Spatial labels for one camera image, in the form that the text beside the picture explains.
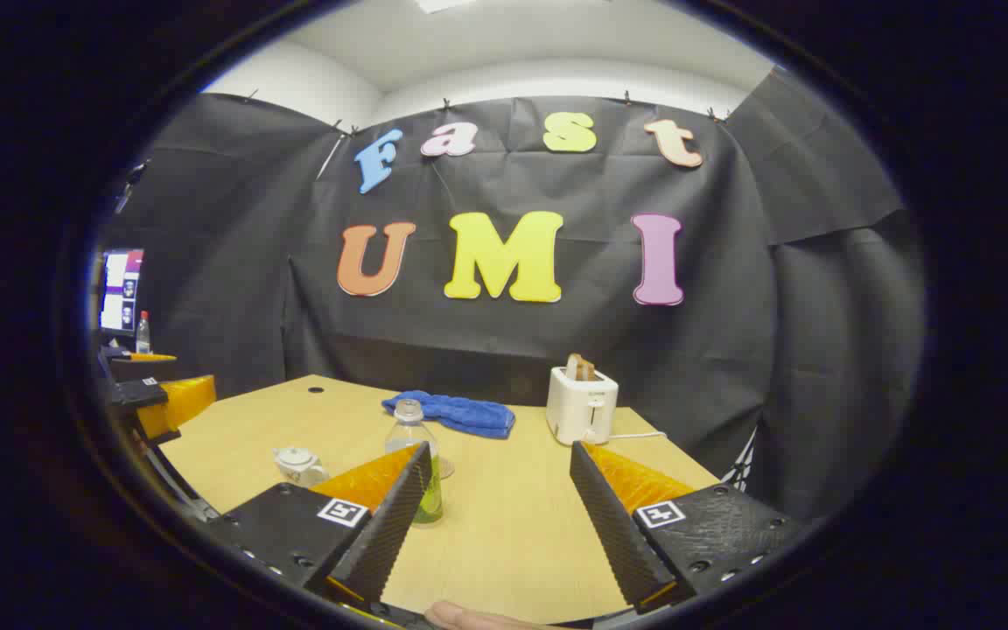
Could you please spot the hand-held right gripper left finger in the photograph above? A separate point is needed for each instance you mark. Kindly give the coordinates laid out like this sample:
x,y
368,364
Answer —
x,y
399,516

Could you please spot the blue towel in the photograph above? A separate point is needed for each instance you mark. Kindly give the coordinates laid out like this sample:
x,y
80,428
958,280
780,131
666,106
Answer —
x,y
469,413

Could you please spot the computer monitor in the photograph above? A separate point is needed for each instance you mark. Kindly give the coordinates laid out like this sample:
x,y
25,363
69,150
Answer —
x,y
122,289

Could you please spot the ceiling light panel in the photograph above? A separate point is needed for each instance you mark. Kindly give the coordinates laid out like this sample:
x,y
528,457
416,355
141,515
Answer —
x,y
443,4

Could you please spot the bread slice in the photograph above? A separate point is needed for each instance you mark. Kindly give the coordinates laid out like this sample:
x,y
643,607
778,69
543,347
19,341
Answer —
x,y
578,367

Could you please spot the white toaster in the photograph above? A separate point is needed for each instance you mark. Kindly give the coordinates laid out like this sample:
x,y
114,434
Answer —
x,y
578,407

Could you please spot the white teacup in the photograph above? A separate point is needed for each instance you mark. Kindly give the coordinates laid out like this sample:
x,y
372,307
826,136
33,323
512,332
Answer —
x,y
307,475

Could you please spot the green label water bottle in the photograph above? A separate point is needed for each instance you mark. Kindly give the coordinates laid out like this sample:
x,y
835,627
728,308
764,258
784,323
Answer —
x,y
408,429

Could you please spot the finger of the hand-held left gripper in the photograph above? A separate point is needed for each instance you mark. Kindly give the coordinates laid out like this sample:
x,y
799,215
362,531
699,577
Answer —
x,y
138,367
143,394

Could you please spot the red cap plastic bottle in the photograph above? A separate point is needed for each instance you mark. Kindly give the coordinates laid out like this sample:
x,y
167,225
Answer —
x,y
143,337

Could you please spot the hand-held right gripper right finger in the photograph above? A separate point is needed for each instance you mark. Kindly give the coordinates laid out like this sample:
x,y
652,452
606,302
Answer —
x,y
605,525

